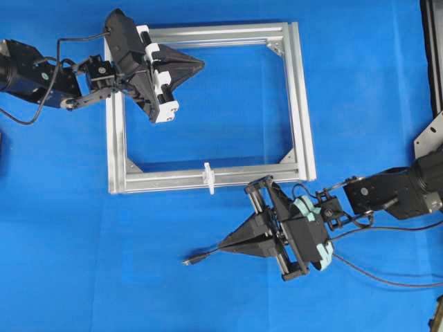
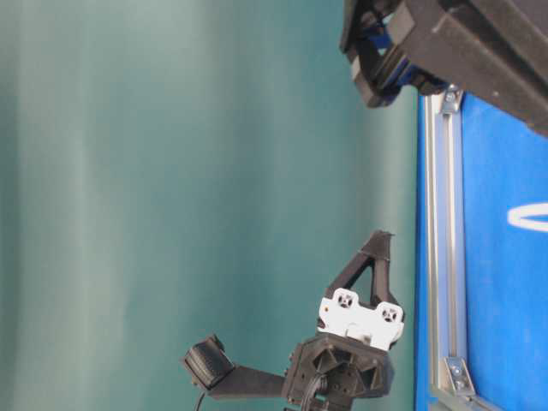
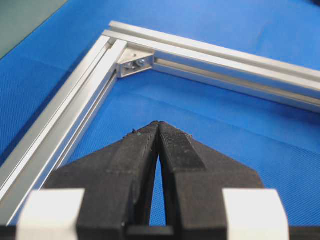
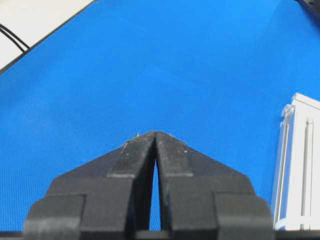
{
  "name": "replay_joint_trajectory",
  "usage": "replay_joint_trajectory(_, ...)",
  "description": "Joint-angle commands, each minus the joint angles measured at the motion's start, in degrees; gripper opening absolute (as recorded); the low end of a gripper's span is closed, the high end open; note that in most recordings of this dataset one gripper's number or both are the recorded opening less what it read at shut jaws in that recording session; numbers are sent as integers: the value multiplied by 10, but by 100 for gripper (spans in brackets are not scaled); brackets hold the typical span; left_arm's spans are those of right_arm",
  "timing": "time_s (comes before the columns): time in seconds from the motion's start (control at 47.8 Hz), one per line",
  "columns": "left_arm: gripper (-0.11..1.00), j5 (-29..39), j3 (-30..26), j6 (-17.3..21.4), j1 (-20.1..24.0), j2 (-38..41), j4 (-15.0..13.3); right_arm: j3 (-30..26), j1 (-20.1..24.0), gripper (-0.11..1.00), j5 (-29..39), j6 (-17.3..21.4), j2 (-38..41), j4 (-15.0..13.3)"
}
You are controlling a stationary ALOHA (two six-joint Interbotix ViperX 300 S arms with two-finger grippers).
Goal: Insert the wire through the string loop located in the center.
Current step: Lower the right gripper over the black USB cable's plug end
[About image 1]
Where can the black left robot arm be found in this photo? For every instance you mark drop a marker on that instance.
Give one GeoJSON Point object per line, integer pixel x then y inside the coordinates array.
{"type": "Point", "coordinates": [56, 82]}

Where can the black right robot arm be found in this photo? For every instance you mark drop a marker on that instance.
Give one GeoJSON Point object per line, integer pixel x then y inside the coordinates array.
{"type": "Point", "coordinates": [403, 192]}

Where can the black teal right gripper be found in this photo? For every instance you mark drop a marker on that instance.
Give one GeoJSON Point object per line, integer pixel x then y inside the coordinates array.
{"type": "Point", "coordinates": [292, 231]}

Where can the yellowish object bottom right corner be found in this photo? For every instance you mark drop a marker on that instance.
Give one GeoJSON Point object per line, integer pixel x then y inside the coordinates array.
{"type": "Point", "coordinates": [436, 322]}

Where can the silver aluminium extrusion frame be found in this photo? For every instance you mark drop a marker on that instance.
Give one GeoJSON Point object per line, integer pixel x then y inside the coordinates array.
{"type": "Point", "coordinates": [125, 177]}

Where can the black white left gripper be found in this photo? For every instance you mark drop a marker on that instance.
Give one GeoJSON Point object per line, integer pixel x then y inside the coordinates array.
{"type": "Point", "coordinates": [137, 59]}

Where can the black stand at right edge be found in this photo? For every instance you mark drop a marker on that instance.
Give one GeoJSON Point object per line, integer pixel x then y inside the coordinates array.
{"type": "Point", "coordinates": [432, 26]}

